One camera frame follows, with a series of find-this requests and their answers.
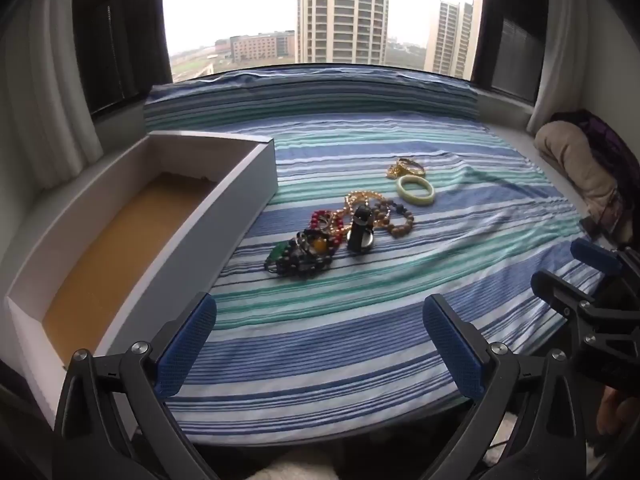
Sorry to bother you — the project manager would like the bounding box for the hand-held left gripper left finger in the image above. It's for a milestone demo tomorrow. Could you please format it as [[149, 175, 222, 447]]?
[[52, 291, 221, 480]]

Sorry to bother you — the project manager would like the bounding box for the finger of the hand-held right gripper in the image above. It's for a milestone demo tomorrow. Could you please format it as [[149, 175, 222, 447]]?
[[571, 237, 632, 281], [531, 270, 603, 323]]

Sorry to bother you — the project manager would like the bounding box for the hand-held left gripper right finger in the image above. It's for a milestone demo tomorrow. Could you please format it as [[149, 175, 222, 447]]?
[[421, 293, 601, 480]]

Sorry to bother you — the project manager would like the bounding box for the white cardboard box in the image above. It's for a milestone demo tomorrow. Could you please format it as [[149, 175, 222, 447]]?
[[4, 130, 279, 432]]

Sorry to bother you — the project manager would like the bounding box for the wooden bead bracelet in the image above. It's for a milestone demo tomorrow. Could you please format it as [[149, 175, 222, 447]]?
[[372, 200, 416, 239]]

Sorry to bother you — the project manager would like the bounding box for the dark bead bracelet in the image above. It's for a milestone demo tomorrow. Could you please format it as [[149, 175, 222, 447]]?
[[272, 230, 335, 279]]

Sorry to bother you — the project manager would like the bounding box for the silver fish keyring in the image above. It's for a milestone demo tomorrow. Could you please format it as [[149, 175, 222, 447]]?
[[292, 212, 337, 253]]

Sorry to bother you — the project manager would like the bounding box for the pale green jade bangle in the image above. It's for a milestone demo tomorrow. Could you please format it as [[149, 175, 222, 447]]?
[[396, 175, 435, 206]]

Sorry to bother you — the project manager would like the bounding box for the gold bead chain necklace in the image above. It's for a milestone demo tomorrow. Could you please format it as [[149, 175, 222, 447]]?
[[343, 190, 388, 221]]

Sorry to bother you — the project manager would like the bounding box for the red bead bracelet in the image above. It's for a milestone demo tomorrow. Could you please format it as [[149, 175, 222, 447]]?
[[309, 209, 354, 247]]

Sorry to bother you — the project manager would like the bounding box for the gold mesh bangle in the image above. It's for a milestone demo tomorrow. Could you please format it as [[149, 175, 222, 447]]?
[[396, 158, 427, 179]]

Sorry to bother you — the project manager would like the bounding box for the person's right hand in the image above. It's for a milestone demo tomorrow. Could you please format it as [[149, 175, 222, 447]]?
[[596, 386, 632, 438]]

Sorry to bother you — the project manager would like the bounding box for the blue green striped blanket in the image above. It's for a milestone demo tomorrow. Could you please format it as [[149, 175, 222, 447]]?
[[142, 67, 622, 448]]

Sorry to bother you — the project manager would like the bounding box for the white fluffy rug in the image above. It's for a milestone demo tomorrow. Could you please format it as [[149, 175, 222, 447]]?
[[227, 442, 351, 480]]

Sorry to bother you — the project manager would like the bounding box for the white curtain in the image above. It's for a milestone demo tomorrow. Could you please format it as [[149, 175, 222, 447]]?
[[526, 0, 597, 133], [10, 0, 103, 161]]

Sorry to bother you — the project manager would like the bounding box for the dark window blind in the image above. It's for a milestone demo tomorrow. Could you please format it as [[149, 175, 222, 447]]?
[[70, 0, 173, 117], [471, 0, 550, 107]]

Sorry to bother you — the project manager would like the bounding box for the slim apartment tower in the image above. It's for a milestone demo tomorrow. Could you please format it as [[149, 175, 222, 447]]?
[[425, 0, 474, 76]]

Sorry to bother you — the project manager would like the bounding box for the low brick building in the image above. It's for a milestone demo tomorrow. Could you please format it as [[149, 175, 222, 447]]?
[[215, 30, 297, 61]]

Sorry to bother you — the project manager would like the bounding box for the tall apartment tower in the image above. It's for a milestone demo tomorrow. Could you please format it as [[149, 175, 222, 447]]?
[[296, 0, 390, 66]]

